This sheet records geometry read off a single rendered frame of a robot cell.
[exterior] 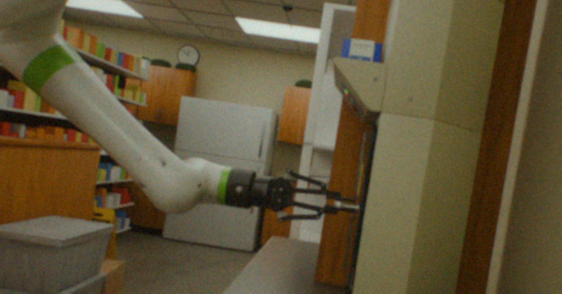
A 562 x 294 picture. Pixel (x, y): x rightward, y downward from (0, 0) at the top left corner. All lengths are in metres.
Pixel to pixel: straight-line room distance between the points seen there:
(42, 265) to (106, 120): 2.09
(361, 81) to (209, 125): 5.15
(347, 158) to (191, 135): 4.88
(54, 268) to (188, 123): 3.51
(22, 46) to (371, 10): 0.86
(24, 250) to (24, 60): 2.08
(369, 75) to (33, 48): 0.65
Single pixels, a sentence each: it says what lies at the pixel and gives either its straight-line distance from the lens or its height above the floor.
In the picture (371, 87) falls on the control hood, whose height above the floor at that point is 1.46.
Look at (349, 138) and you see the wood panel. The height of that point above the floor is 1.37.
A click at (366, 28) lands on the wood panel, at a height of 1.68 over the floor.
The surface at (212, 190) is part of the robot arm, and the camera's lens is 1.11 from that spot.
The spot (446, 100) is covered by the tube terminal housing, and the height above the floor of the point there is 1.46.
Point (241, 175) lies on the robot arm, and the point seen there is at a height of 1.23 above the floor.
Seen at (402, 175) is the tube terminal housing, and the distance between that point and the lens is 1.02.
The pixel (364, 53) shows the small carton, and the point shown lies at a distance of 1.11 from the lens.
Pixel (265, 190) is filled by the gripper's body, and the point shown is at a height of 1.21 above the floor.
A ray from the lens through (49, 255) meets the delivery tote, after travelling 3.04.
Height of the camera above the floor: 1.30
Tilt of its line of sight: 3 degrees down
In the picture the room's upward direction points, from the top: 9 degrees clockwise
